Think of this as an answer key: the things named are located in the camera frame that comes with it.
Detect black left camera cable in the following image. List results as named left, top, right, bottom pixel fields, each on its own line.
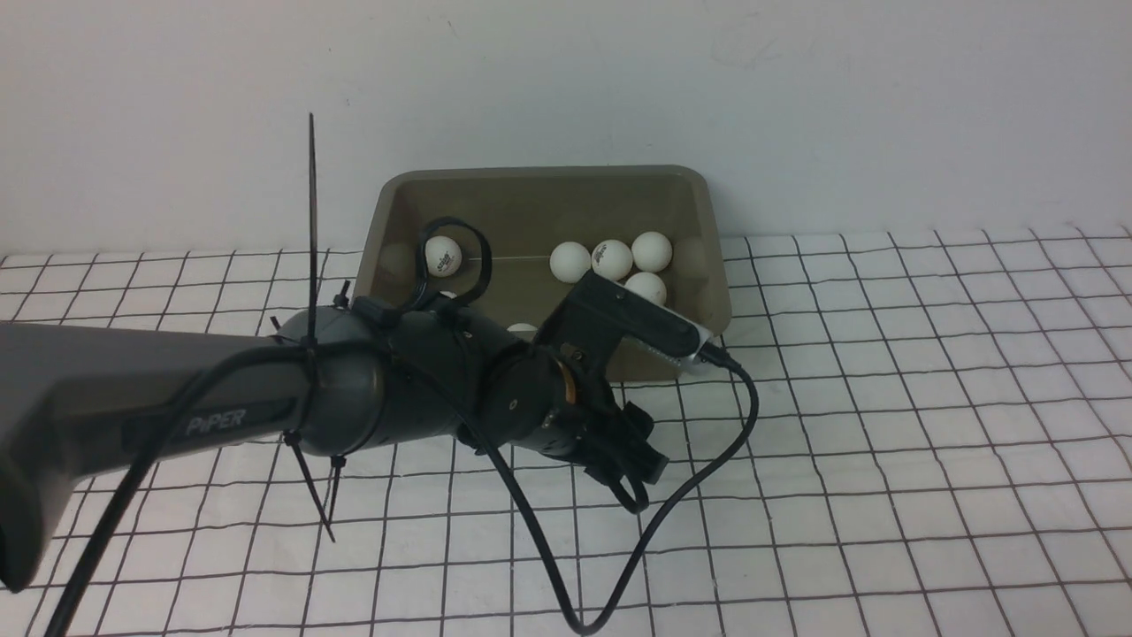
left=40, top=217, right=760, bottom=637

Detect white ball with black logo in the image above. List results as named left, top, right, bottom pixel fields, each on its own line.
left=425, top=235, right=463, bottom=278

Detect white black-grid tablecloth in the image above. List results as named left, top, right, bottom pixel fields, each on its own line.
left=0, top=226, right=1132, bottom=637

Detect plain white ball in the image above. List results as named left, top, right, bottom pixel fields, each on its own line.
left=625, top=272, right=668, bottom=305
left=631, top=231, right=674, bottom=273
left=548, top=242, right=592, bottom=285
left=507, top=322, right=539, bottom=342

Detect black cable ties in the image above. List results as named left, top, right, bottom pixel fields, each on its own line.
left=284, top=111, right=336, bottom=541

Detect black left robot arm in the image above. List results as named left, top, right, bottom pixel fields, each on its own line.
left=1, top=295, right=667, bottom=592

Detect olive green plastic bin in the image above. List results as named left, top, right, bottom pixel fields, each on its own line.
left=353, top=165, right=732, bottom=335

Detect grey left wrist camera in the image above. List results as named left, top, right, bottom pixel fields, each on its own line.
left=533, top=272, right=741, bottom=386

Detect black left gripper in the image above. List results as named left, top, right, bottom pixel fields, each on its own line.
left=478, top=342, right=669, bottom=487

